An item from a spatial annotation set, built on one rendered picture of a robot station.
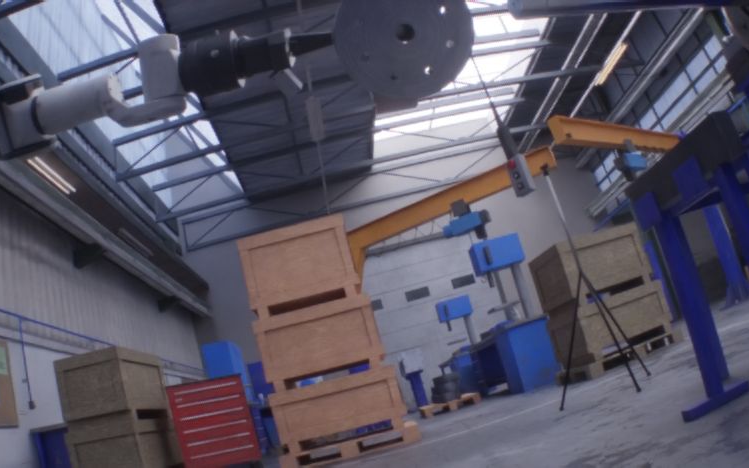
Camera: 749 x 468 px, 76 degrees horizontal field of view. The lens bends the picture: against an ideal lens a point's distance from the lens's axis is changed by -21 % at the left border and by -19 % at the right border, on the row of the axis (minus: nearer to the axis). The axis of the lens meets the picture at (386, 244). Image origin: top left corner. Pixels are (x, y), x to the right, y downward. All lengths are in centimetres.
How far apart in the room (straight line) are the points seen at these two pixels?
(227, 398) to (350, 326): 128
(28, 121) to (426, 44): 61
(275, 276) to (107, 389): 184
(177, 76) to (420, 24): 35
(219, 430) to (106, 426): 102
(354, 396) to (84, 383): 238
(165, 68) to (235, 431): 447
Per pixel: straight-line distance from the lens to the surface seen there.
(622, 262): 586
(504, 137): 191
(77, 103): 89
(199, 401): 511
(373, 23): 81
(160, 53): 85
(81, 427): 521
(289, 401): 489
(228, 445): 511
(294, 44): 82
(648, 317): 585
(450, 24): 82
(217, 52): 81
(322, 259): 509
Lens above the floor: 41
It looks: 15 degrees up
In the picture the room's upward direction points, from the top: 16 degrees counter-clockwise
